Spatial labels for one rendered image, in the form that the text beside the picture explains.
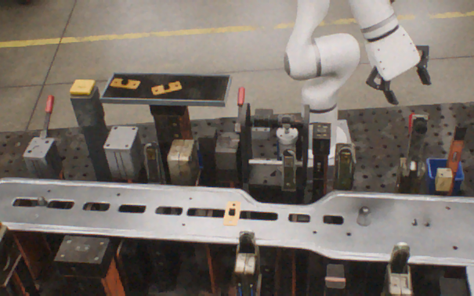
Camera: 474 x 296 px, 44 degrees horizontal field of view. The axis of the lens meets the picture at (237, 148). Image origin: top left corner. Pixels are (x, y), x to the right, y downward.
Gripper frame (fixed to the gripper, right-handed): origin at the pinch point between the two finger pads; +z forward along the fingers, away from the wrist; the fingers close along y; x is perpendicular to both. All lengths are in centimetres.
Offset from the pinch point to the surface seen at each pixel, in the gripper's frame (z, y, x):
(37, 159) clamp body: -24, 89, -46
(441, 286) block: 41.0, 17.4, 11.7
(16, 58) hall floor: -59, 120, -314
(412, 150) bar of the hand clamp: 17.8, 2.1, -9.4
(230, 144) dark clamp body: -2, 40, -32
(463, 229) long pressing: 38.0, 3.1, 1.9
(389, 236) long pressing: 30.6, 19.6, -1.5
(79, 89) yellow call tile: -35, 70, -54
